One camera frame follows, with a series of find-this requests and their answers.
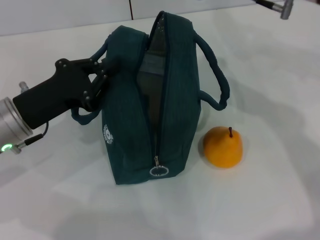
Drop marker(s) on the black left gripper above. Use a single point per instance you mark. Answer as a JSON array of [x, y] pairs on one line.
[[55, 95]]

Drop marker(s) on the dark teal fabric bag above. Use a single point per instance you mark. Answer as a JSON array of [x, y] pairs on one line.
[[175, 112]]

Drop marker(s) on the orange pear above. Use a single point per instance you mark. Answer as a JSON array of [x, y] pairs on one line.
[[222, 150]]

